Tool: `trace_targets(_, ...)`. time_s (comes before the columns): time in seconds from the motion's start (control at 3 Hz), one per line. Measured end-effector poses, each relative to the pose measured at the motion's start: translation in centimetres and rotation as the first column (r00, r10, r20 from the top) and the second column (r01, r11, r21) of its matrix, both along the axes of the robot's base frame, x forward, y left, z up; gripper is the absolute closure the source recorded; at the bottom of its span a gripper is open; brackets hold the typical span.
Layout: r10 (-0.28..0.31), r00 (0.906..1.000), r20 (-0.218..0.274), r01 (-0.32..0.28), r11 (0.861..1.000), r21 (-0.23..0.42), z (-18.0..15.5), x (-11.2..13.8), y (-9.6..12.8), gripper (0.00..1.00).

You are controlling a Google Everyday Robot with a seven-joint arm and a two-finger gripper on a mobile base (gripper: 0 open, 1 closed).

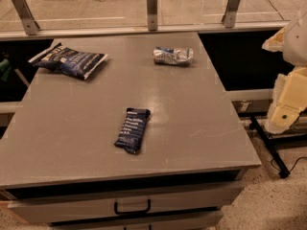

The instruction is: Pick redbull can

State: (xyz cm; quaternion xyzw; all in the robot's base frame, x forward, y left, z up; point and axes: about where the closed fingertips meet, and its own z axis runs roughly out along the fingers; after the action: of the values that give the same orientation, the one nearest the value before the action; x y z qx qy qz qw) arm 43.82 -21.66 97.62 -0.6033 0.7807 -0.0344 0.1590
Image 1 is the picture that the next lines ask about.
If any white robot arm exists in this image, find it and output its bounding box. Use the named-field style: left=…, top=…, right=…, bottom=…
left=262, top=9, right=307, bottom=134

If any grey lower drawer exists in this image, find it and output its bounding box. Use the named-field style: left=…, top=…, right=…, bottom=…
left=51, top=210, right=223, bottom=230

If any grey upper drawer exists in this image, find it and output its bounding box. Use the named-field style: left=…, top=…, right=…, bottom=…
left=9, top=181, right=244, bottom=223

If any crushed silver blue can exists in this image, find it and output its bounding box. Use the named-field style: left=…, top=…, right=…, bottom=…
left=153, top=47, right=194, bottom=65

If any right metal railing bracket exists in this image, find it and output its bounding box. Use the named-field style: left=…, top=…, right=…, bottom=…
left=222, top=0, right=241, bottom=28

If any black floor cable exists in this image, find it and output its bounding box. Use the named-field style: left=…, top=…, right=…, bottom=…
left=263, top=0, right=286, bottom=21

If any black metal stand leg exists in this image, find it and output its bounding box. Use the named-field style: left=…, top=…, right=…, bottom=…
left=249, top=116, right=290, bottom=178

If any black drawer handle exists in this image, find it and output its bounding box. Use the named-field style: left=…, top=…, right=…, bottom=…
left=113, top=199, right=152, bottom=216

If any dark blue chip bag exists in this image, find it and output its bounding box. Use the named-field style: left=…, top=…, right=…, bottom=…
left=29, top=43, right=107, bottom=81

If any grey metal railing beam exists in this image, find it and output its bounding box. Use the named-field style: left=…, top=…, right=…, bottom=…
left=0, top=20, right=289, bottom=41

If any left metal railing bracket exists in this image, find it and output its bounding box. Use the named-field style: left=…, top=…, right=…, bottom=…
left=12, top=0, right=40, bottom=35

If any grey drawer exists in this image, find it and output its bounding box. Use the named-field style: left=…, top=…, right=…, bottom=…
left=51, top=210, right=223, bottom=230
left=9, top=181, right=244, bottom=223

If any metal railing bracket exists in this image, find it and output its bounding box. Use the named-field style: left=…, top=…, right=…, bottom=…
left=222, top=0, right=241, bottom=28
left=12, top=0, right=40, bottom=35
left=147, top=0, right=157, bottom=31

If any middle metal railing bracket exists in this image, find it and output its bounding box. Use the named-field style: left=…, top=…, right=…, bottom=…
left=147, top=0, right=157, bottom=31

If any dark blue snack bar wrapper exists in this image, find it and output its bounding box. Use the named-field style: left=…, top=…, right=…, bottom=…
left=114, top=107, right=151, bottom=154

